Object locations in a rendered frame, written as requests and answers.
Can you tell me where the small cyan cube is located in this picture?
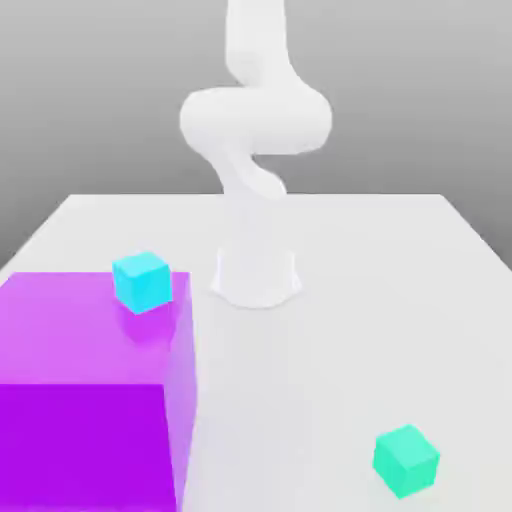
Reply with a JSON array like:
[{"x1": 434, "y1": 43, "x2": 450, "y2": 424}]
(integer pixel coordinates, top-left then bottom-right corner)
[{"x1": 111, "y1": 250, "x2": 174, "y2": 316}]

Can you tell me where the small green cube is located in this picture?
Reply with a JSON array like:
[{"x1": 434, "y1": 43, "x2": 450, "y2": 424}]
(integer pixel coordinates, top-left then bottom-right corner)
[{"x1": 372, "y1": 423, "x2": 442, "y2": 501}]

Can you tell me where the large purple box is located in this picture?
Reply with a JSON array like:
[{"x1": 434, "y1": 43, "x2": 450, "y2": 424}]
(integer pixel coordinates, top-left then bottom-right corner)
[{"x1": 0, "y1": 270, "x2": 199, "y2": 512}]

